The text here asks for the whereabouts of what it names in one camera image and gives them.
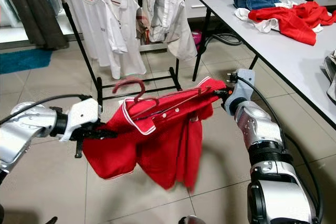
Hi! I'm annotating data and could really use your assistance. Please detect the beige trousers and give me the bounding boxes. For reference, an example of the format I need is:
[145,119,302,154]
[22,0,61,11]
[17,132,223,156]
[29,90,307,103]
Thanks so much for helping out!
[323,50,336,101]

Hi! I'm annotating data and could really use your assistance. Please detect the white polo shirt plaid trim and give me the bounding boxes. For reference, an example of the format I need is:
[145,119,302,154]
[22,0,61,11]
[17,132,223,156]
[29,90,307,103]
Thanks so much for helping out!
[102,0,148,78]

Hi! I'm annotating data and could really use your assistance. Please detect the magenta object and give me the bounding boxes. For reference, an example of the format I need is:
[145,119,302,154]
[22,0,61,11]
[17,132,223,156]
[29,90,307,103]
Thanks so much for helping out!
[192,30,203,46]

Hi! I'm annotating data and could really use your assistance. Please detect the black chrome clothes rack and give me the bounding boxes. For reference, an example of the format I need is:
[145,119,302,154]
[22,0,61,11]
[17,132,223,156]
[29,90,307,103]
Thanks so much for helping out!
[52,0,184,106]

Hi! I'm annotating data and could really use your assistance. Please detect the grey curtain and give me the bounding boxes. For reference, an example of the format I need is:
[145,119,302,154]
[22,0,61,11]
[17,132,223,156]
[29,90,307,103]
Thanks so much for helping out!
[3,0,69,50]

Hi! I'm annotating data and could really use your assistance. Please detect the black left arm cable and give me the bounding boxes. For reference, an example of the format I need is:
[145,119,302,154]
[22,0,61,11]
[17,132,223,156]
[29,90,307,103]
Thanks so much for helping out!
[0,94,90,125]

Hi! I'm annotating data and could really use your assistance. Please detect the beige jacket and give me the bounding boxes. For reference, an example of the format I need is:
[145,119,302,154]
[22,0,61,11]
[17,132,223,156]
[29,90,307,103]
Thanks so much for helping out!
[141,0,197,62]

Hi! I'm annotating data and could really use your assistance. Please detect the grey robot right foot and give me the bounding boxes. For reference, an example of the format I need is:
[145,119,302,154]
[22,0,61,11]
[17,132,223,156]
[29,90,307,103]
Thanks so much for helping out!
[178,215,205,224]

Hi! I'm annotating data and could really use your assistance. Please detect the grey coiled hose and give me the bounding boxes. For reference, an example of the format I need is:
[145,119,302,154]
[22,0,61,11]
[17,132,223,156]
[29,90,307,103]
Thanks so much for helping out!
[202,31,242,47]

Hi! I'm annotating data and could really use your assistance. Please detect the white T-shirt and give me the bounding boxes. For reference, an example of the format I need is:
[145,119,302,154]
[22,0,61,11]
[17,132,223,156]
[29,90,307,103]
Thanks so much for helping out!
[66,0,129,80]

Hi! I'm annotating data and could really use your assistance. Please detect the teal floor mat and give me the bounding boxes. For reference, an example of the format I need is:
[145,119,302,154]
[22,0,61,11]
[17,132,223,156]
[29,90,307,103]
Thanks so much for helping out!
[0,49,48,75]

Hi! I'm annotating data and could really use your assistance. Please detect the white table black legs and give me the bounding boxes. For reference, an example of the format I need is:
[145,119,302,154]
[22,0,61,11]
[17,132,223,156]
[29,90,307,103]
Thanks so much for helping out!
[192,0,336,117]

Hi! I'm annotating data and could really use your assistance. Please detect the red polo shirt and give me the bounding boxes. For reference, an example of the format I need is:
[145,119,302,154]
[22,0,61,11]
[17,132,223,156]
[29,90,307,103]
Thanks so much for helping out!
[248,1,336,46]
[81,76,227,190]

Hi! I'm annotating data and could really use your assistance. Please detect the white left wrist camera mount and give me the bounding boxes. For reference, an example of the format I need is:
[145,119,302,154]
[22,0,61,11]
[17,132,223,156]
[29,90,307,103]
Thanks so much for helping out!
[59,98,101,142]

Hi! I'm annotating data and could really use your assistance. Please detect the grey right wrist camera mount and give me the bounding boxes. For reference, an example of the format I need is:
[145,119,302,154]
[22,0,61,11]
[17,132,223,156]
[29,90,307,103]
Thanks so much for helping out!
[223,68,255,114]

